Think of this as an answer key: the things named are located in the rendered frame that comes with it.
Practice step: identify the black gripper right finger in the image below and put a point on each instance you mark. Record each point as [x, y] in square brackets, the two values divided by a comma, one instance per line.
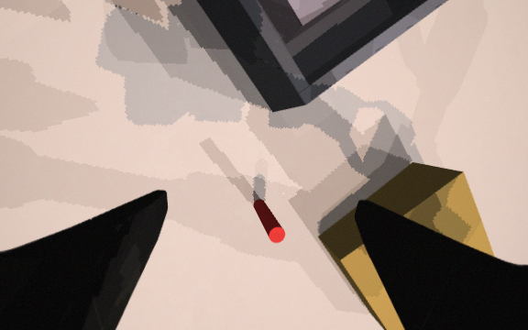
[437, 283]

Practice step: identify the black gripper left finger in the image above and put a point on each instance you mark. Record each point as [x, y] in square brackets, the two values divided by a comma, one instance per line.
[82, 277]

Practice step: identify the red peg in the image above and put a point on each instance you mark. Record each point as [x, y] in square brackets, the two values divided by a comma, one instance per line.
[271, 225]

